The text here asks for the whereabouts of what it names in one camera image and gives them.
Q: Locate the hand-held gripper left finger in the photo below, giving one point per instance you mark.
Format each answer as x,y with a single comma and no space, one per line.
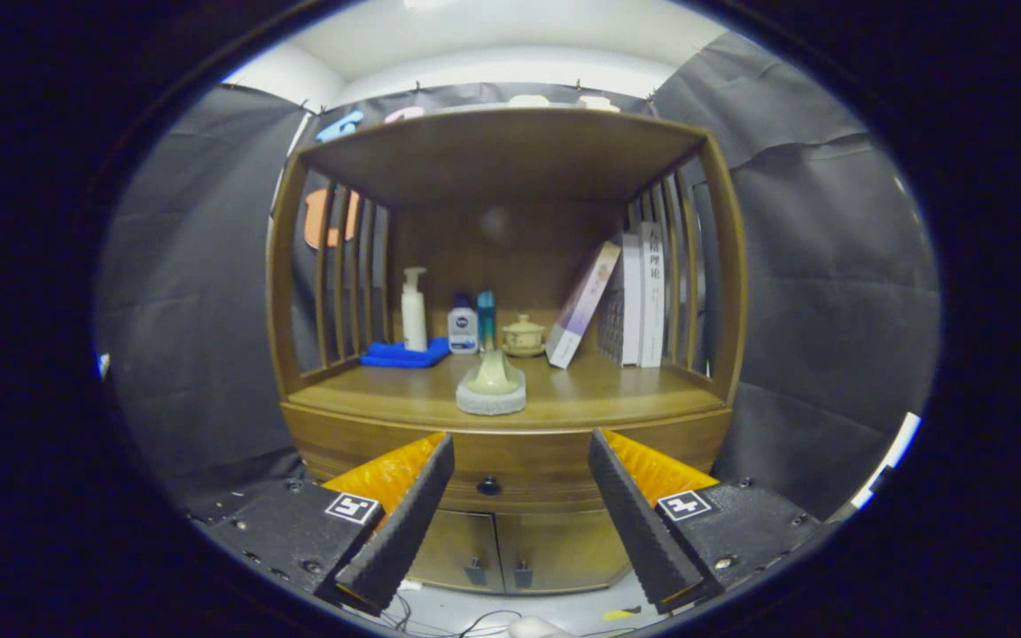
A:
404,523

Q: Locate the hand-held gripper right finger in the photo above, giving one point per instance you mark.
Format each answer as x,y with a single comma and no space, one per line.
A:
635,523

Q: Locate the wooden countertop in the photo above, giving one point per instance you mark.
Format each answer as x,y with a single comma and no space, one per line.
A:
617,390

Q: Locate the wooden cabinet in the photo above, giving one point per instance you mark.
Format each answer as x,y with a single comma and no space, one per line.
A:
510,159

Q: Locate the yellow floor tape piece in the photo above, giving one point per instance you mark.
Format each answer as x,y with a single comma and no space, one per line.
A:
621,613

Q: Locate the blue folded cloth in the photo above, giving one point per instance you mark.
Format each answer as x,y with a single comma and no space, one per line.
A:
400,356

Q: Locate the white lotion bottle blue cap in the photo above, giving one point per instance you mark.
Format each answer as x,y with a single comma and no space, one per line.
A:
463,332

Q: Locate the white pump bottle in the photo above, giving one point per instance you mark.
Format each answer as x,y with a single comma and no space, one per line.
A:
414,323

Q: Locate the patterned cover book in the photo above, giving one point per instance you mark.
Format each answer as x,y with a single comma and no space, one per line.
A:
627,310

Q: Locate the beige lidded tea cup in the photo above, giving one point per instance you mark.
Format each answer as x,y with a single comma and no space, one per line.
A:
524,334

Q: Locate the slim blue bottle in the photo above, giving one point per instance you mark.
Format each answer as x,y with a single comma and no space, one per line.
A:
486,319

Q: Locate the white spine book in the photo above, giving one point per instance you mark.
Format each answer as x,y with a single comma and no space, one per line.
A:
652,301

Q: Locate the purple book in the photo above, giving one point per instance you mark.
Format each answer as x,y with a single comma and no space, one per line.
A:
581,306

